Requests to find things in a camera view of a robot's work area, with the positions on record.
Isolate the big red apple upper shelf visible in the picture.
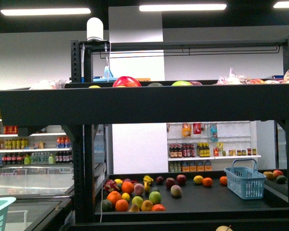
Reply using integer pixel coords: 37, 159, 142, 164
113, 76, 142, 87

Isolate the black metal shelf rack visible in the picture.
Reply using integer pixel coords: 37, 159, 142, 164
0, 40, 289, 231

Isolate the white supermarket shelf with bottles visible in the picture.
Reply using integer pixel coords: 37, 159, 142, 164
167, 121, 261, 172

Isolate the far lemon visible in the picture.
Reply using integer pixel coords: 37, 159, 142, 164
193, 175, 204, 185

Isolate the dragon fruit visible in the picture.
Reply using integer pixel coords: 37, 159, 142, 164
103, 179, 120, 193

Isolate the far orange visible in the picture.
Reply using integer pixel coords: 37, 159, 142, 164
202, 177, 213, 188

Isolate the white cylindrical device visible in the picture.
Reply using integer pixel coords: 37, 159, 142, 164
87, 17, 104, 41

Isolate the small blue far basket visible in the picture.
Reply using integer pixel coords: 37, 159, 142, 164
224, 158, 267, 200

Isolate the glass freezer chest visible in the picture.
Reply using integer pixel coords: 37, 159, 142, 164
0, 165, 74, 231

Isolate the cream pear with stem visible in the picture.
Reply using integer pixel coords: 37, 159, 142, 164
215, 225, 233, 231

